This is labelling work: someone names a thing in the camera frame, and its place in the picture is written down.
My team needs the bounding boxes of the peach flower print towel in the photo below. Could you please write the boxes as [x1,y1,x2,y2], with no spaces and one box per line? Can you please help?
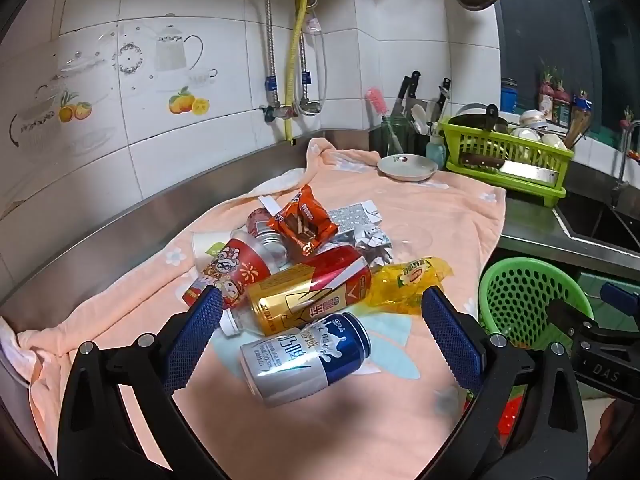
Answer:
[20,137,508,480]

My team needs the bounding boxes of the metal faucet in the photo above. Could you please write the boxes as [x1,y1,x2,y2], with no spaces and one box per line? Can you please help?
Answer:
[612,120,640,206]

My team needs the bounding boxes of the grey milk carton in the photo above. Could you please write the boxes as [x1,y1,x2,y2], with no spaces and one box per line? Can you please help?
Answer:
[327,199,385,236]

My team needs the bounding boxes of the yellow gas hose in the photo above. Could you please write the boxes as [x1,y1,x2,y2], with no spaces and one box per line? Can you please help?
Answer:
[286,0,312,145]

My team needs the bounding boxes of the red cartoon paper cup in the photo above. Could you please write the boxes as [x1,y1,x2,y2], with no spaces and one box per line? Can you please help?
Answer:
[191,231,281,311]

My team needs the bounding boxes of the gold drink can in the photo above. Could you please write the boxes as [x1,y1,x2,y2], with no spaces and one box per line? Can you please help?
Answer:
[248,266,353,337]

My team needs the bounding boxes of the metal water valve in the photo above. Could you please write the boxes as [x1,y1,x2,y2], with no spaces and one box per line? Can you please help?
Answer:
[259,102,296,123]

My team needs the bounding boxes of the clear bottle with white cap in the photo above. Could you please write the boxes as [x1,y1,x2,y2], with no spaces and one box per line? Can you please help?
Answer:
[220,305,266,338]

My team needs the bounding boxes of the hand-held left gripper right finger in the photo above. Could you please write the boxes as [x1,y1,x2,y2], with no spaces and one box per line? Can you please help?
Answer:
[416,286,588,480]

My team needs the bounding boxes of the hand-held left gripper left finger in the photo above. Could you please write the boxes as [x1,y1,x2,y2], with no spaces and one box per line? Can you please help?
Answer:
[57,285,224,480]

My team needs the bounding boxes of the small red can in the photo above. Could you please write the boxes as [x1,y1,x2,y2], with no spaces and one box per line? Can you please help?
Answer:
[246,206,293,266]

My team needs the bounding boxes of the cleaver with brown handle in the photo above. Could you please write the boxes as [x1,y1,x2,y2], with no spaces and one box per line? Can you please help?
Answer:
[459,152,560,186]

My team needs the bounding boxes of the yellow plastic bottle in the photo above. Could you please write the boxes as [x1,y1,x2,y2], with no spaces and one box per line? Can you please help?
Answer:
[370,256,453,317]

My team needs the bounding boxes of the red label sauce jar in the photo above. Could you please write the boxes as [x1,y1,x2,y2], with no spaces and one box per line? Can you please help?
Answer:
[550,87,572,127]

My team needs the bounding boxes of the steel sink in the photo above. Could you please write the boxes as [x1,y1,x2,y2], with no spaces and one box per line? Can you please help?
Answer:
[555,195,640,253]

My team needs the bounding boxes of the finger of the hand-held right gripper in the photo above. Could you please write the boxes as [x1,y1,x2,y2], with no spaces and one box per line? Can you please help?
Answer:
[547,299,596,341]
[601,282,640,321]

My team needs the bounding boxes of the orange snack wrapper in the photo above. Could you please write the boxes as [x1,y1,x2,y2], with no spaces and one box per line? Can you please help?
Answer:
[266,185,340,257]

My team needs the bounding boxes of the crumpled silver carton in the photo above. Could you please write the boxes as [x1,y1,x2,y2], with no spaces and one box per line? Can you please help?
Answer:
[350,225,396,268]

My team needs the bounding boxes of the black handled knife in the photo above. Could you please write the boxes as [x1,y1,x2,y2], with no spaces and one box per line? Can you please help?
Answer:
[432,78,452,123]
[392,71,422,117]

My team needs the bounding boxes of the pink bottle brush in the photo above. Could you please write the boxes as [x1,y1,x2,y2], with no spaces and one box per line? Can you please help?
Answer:
[366,88,401,153]

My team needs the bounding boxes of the metal flexible hose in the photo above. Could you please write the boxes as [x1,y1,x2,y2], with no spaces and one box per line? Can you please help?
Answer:
[254,0,279,111]

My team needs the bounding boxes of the blue and silver drink can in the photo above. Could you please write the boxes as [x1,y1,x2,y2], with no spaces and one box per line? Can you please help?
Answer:
[240,311,372,408]

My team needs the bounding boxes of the green plastic basket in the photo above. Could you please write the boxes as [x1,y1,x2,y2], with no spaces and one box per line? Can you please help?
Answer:
[477,257,596,356]

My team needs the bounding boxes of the person's right hand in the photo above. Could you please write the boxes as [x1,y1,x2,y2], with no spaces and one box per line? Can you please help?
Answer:
[595,400,640,466]

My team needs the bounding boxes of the dark green utensil holder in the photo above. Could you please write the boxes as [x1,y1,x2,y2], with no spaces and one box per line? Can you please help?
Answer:
[382,115,433,157]

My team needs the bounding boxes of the white plate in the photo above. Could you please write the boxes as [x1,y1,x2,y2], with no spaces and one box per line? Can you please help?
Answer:
[377,154,439,183]

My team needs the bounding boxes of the black wok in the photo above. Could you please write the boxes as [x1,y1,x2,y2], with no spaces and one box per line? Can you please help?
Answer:
[447,104,511,133]

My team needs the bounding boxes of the teal soap bottle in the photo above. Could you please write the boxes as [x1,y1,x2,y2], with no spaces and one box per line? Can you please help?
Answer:
[425,127,447,168]

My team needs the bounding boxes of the green dish rack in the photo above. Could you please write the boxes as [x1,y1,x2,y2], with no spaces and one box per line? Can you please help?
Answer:
[437,116,576,208]

